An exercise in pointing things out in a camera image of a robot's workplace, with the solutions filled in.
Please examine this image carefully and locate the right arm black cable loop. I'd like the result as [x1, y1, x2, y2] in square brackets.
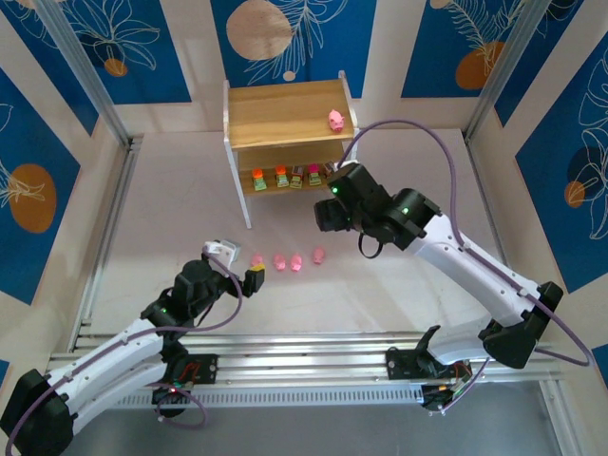
[357, 231, 387, 260]

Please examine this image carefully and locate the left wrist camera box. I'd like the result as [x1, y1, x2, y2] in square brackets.
[202, 238, 242, 265]

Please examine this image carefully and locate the aluminum base rail frame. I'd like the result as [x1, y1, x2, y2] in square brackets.
[41, 331, 566, 398]

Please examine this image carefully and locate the aluminum side rail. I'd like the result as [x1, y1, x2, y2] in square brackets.
[70, 135, 144, 353]
[461, 126, 526, 317]

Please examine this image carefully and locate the wooden shelf with white frame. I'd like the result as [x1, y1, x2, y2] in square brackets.
[221, 69, 361, 230]

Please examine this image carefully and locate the gray slotted cable duct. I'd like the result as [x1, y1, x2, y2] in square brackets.
[61, 388, 428, 410]

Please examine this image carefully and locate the controller board with wires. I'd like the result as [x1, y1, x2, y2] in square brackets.
[150, 383, 192, 420]
[420, 379, 471, 415]

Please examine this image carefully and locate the blue floral wall panel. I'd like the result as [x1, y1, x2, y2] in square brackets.
[211, 0, 377, 100]
[401, 0, 541, 100]
[515, 41, 608, 295]
[60, 0, 193, 105]
[0, 66, 83, 306]

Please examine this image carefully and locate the aluminum frame post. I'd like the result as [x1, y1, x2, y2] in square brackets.
[35, 0, 143, 148]
[465, 0, 545, 143]

